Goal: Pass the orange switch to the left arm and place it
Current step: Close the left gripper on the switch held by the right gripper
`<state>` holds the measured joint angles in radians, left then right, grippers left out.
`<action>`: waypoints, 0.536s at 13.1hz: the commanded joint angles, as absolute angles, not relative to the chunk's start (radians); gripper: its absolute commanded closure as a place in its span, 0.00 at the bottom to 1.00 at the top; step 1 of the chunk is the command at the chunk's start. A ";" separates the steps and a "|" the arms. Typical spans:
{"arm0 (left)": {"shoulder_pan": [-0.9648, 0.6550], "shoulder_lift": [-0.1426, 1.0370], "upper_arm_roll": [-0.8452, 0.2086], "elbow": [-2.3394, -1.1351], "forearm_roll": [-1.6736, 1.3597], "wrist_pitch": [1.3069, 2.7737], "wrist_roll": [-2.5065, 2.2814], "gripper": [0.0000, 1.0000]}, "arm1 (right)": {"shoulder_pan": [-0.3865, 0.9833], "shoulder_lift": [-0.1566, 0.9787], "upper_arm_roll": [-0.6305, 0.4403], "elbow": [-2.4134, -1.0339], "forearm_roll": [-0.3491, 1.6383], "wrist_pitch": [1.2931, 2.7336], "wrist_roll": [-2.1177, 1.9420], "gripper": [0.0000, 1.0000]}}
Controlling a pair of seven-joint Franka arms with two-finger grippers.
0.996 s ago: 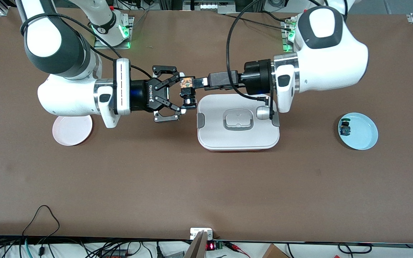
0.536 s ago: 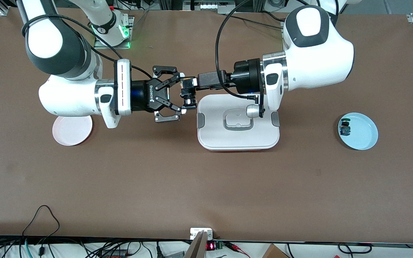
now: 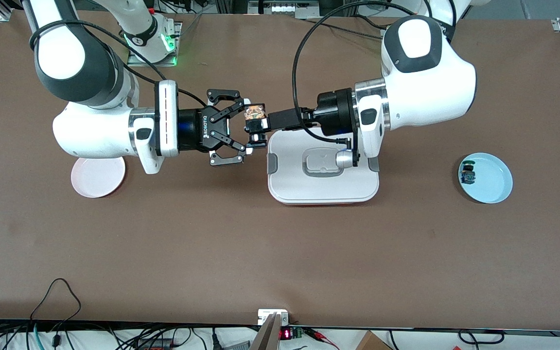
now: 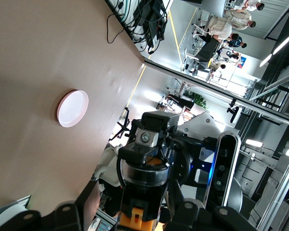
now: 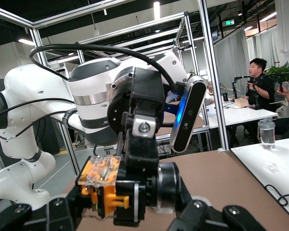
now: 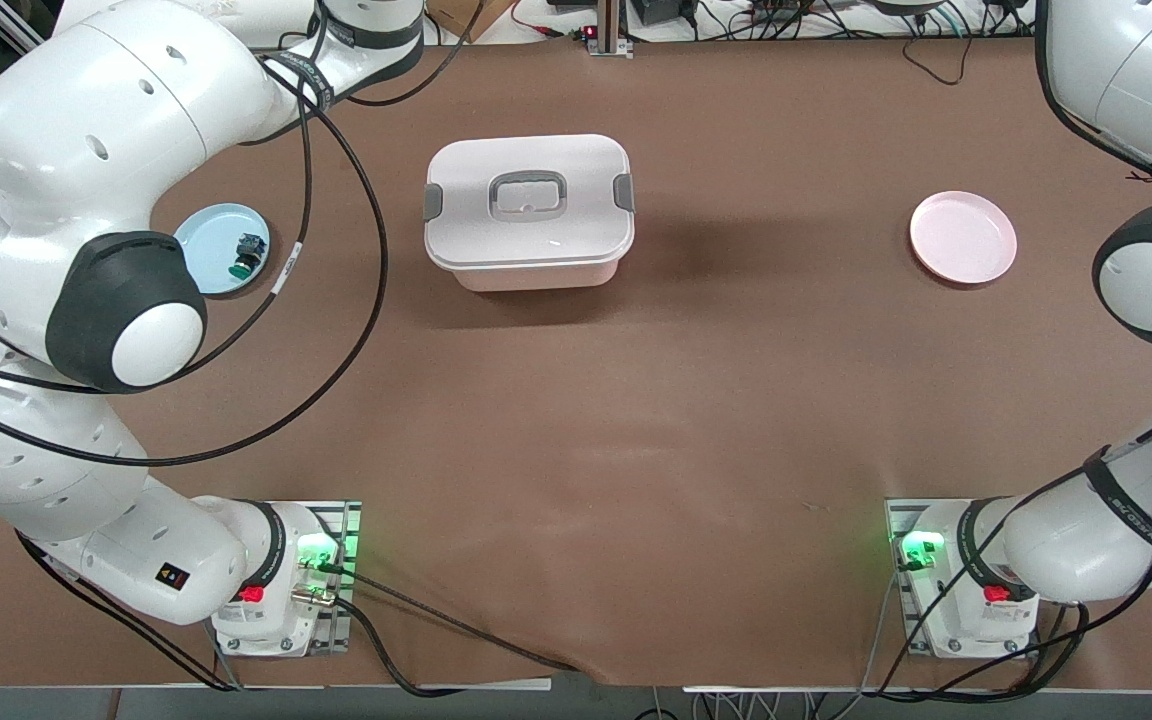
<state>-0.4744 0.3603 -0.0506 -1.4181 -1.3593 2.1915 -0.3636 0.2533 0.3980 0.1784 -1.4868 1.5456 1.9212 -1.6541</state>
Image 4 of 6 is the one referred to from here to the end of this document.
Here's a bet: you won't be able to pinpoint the looped black cable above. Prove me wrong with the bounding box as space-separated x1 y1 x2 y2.
106 13 125 44

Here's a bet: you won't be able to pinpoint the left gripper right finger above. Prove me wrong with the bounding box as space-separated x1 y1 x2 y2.
165 201 259 231

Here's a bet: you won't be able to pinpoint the ceiling light strip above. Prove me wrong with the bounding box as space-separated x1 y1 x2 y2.
271 35 289 55
259 53 273 68

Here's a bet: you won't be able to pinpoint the black chair base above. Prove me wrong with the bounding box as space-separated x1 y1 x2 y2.
108 107 132 143

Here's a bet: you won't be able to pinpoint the green potted plant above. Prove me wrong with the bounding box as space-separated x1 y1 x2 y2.
189 92 210 111

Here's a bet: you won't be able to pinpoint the seated person white shirt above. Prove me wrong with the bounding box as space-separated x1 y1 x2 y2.
208 23 240 43

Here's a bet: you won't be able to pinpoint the pink round plate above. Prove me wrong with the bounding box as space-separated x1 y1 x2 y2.
56 90 90 128

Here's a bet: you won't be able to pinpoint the person dark blue shirt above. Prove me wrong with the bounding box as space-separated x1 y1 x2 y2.
227 35 248 49

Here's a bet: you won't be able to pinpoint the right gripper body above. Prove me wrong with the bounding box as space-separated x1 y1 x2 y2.
168 112 220 188

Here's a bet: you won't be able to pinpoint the blue and red poster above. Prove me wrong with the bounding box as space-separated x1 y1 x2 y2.
237 55 248 70

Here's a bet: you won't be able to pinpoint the aluminium frame post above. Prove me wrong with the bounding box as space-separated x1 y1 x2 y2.
143 59 289 130

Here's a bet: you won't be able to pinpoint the black mounted camera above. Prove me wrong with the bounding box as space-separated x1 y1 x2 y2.
226 97 241 124

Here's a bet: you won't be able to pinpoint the black cable tangle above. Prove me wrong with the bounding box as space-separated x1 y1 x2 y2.
109 0 170 55

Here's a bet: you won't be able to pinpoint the white office chair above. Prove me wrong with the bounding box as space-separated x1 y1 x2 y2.
192 14 229 38

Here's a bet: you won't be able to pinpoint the black desk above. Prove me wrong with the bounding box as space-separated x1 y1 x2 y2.
195 38 219 64

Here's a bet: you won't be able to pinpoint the person black clothes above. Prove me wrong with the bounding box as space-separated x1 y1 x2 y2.
168 93 195 109

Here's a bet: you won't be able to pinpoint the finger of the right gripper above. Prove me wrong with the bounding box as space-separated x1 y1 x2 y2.
117 111 181 169

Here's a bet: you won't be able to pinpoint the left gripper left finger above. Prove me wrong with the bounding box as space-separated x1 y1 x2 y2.
21 201 85 231

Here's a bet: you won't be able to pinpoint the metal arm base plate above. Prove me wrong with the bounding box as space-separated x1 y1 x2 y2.
0 194 32 212

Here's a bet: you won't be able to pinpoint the person beige shirt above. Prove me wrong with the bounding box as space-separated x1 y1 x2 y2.
224 9 257 31

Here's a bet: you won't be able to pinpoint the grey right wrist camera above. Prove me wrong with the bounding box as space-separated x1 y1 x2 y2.
204 131 242 208

